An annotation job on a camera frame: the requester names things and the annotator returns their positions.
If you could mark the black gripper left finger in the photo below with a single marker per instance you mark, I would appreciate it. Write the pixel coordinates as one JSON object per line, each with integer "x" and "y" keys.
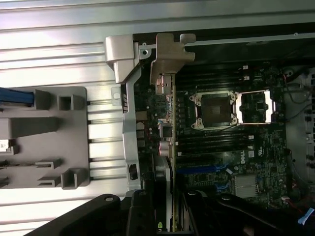
{"x": 98, "y": 216}

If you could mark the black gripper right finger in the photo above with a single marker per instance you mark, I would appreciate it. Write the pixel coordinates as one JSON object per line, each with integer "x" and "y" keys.
{"x": 221, "y": 218}

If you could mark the silver chipset heatsink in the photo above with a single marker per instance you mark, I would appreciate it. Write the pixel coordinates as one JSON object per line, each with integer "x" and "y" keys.
{"x": 244, "y": 185}

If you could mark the installed RAM stick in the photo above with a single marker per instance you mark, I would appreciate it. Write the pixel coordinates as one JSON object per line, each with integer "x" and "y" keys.
{"x": 214, "y": 143}

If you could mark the green motherboard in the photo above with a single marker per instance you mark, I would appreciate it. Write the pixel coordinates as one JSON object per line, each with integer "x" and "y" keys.
{"x": 265, "y": 152}

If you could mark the open black PC case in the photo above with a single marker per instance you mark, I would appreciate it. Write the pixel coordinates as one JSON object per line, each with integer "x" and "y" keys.
{"x": 129, "y": 137}

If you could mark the green RAM stick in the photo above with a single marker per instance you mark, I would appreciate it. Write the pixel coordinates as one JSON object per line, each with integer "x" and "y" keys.
{"x": 19, "y": 164}

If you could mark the grey parts rack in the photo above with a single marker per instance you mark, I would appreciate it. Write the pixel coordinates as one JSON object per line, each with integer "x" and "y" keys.
{"x": 49, "y": 123}

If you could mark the perforated metal disk bay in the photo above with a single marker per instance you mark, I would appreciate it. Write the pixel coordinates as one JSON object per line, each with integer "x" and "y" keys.
{"x": 302, "y": 147}

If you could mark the CPU socket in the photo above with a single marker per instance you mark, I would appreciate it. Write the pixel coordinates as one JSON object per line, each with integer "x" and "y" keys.
{"x": 216, "y": 110}

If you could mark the silver CPU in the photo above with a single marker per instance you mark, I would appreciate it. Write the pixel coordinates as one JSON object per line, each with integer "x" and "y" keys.
{"x": 3, "y": 146}

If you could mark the open socket cover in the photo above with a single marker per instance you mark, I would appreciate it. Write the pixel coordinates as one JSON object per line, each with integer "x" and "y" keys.
{"x": 272, "y": 108}

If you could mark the hard disk drive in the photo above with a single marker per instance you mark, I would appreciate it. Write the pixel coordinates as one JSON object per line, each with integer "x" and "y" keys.
{"x": 14, "y": 97}

